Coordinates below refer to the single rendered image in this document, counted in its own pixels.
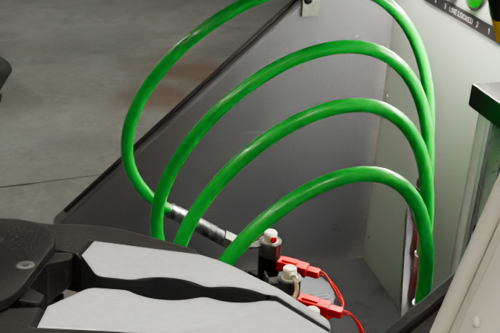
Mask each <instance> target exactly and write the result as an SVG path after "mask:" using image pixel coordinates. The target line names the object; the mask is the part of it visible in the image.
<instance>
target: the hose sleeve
mask: <svg viewBox="0 0 500 333"><path fill-rule="evenodd" d="M171 204H172V207H171V210H170V212H169V213H168V214H167V215H165V216H166V217H168V218H169V219H172V221H174V222H177V223H178V224H181V223H182V221H183V219H184V217H185V216H186V214H187V212H188V211H187V210H186V209H183V208H182V207H180V206H178V205H176V204H174V203H171ZM194 231H195V232H197V233H198V234H200V235H202V236H204V237H206V238H208V239H210V240H212V241H214V242H216V243H220V242H221V241H222V240H223V239H224V238H225V231H224V230H223V229H221V228H219V227H217V226H216V225H214V224H212V223H210V222H207V221H206V220H204V219H202V218H201V219H200V220H199V222H198V224H197V226H196V228H195V229H194Z"/></svg>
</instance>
